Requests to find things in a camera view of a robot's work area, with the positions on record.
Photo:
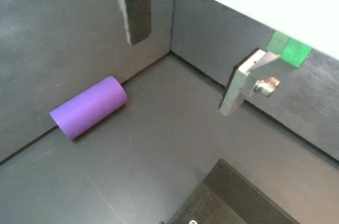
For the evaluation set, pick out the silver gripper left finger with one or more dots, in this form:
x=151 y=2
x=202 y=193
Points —
x=137 y=18

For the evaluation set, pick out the green shape sorter block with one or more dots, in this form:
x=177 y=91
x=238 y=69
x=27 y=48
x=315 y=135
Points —
x=291 y=50

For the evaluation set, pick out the purple cylinder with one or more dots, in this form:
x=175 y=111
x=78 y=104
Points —
x=90 y=107

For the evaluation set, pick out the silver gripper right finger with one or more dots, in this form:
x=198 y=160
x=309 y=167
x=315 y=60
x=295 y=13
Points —
x=255 y=76

